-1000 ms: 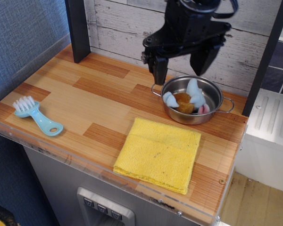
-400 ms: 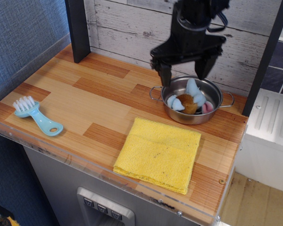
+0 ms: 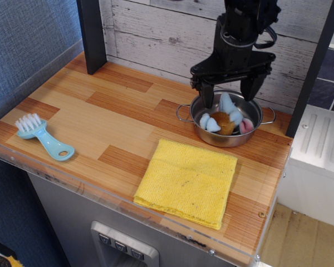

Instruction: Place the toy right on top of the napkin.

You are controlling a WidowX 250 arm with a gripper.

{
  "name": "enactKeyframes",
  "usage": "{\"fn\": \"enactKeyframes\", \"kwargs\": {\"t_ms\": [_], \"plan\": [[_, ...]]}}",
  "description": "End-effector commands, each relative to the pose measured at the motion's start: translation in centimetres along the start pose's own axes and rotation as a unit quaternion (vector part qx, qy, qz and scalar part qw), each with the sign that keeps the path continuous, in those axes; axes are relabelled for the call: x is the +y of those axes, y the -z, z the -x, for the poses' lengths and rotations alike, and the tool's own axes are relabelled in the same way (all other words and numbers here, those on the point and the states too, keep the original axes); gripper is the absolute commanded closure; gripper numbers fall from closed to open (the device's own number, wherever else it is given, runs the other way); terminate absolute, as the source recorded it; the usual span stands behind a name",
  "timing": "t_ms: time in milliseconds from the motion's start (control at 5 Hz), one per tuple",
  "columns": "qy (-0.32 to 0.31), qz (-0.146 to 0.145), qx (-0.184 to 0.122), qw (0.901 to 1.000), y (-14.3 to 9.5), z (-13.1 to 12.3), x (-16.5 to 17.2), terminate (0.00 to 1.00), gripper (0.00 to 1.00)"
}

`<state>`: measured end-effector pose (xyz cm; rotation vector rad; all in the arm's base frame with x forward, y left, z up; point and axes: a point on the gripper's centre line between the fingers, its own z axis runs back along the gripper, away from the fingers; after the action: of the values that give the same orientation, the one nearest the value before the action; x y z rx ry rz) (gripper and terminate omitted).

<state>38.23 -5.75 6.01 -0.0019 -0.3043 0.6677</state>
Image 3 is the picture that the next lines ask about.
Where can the white grooved cabinet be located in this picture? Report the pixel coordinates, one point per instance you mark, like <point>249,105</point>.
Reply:
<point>308,182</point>

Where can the dark gray post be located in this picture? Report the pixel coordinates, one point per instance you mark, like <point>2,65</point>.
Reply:
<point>92,34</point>
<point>315,66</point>

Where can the yellow and black object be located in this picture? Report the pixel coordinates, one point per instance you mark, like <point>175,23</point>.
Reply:
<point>8,258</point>

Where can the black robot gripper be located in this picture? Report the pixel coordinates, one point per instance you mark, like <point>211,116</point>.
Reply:
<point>236,56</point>

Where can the right dark gray post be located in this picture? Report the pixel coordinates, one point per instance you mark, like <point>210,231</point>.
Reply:
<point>315,66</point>

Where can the small steel pot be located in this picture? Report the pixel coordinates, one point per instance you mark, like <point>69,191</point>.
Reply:
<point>251,110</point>

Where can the left dark gray post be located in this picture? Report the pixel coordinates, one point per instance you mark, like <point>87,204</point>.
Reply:
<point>92,34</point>

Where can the yellow folded napkin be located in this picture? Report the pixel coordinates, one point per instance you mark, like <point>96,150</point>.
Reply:
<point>189,182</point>

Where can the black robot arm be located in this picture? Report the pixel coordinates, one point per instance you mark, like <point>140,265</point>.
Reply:
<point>264,13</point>

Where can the silver dispenser button panel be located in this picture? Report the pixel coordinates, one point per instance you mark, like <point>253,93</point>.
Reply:
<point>115,248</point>

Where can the clear acrylic edge guard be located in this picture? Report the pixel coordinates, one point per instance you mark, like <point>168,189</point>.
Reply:
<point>250,203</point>

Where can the blue and brown plush toy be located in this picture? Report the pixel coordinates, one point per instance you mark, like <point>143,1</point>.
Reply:
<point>226,119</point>

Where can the gray toy fridge cabinet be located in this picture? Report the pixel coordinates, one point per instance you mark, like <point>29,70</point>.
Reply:
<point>71,215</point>

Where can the light blue scrub brush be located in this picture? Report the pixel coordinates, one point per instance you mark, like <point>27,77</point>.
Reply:
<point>32,126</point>

